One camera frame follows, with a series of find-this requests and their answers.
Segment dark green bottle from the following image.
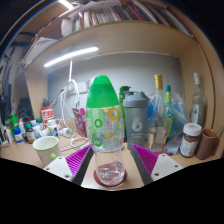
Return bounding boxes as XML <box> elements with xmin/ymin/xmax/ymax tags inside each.
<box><xmin>118</xmin><ymin>85</ymin><xmax>132</xmax><ymax>105</ymax></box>

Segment blue plastic bag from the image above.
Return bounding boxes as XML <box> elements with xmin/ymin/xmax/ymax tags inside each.
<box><xmin>148</xmin><ymin>92</ymin><xmax>192</xmax><ymax>148</ymax></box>

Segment clear bottle with green cap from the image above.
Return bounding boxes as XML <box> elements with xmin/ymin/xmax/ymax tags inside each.
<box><xmin>85</xmin><ymin>75</ymin><xmax>126</xmax><ymax>187</ymax></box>

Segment slim green-capped glass bottle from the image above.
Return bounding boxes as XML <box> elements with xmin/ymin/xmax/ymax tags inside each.
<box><xmin>164</xmin><ymin>84</ymin><xmax>175</xmax><ymax>139</ymax></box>

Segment brown bottle with green cap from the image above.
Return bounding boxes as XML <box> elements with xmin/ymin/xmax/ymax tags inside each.
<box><xmin>25</xmin><ymin>123</ymin><xmax>36</xmax><ymax>144</ymax></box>

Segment short white tube lamp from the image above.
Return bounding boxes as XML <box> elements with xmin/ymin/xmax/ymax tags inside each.
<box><xmin>58</xmin><ymin>0</ymin><xmax>75</xmax><ymax>10</ymax></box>

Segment brown jar with white lid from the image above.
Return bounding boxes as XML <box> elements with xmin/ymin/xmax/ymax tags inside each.
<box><xmin>179</xmin><ymin>122</ymin><xmax>203</xmax><ymax>158</ymax></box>

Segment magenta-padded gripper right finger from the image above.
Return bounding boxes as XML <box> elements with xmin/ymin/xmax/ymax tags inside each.
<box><xmin>128</xmin><ymin>143</ymin><xmax>184</xmax><ymax>187</ymax></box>

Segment glass bottle with gold cap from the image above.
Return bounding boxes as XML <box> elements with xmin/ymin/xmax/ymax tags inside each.
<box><xmin>147</xmin><ymin>74</ymin><xmax>169</xmax><ymax>153</ymax></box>

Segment white bottle with blue cap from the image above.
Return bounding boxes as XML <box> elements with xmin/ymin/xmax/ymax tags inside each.
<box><xmin>13</xmin><ymin>127</ymin><xmax>24</xmax><ymax>144</ymax></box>

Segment tall clear glass bottle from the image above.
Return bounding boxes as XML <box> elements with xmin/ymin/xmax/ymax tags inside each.
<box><xmin>190</xmin><ymin>72</ymin><xmax>208</xmax><ymax>129</ymax></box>

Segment white mug with green rim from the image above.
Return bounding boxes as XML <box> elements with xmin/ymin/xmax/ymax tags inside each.
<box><xmin>32</xmin><ymin>135</ymin><xmax>62</xmax><ymax>168</ymax></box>

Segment brown cup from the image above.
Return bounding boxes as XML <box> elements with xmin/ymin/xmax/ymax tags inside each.
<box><xmin>195</xmin><ymin>128</ymin><xmax>220</xmax><ymax>161</ymax></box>

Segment white cable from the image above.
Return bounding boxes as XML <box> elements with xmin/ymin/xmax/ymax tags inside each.
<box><xmin>58</xmin><ymin>59</ymin><xmax>91</xmax><ymax>149</ymax></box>

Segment red and white canister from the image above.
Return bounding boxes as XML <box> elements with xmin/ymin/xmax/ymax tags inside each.
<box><xmin>40</xmin><ymin>105</ymin><xmax>55</xmax><ymax>129</ymax></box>

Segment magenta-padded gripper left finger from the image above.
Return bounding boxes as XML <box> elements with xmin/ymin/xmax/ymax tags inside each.
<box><xmin>43</xmin><ymin>143</ymin><xmax>95</xmax><ymax>187</ymax></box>

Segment long white light strip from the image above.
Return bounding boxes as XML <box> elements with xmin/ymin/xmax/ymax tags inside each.
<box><xmin>43</xmin><ymin>46</ymin><xmax>100</xmax><ymax>68</ymax></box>

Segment magenta foil pouch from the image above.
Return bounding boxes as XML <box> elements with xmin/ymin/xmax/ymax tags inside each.
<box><xmin>72</xmin><ymin>107</ymin><xmax>88</xmax><ymax>138</ymax></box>

